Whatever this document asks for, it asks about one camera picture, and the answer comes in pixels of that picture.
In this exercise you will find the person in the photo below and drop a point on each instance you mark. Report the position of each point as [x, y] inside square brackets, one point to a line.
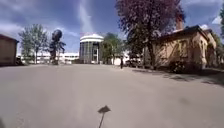
[121, 62]

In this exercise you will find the round glass building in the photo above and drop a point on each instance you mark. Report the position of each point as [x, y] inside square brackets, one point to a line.
[90, 48]

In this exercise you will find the white low building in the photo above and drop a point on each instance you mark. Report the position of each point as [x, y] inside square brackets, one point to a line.
[66, 56]

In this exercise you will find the grey asphalt ground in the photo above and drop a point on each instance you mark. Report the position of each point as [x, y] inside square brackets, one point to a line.
[66, 93]

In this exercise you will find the red-leaved tree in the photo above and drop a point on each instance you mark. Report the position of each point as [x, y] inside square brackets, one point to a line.
[146, 20]

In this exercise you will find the dark slender tree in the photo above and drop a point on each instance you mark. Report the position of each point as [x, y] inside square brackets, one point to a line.
[56, 43]

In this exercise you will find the dark bush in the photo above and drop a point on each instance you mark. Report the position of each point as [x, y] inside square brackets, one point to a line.
[181, 67]

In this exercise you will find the yellow brick building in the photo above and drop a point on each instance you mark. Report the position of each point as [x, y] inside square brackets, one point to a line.
[186, 46]

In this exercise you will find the pale green tree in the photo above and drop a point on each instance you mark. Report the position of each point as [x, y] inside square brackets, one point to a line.
[33, 38]

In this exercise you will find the brown building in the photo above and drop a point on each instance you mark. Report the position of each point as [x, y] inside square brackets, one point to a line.
[7, 50]

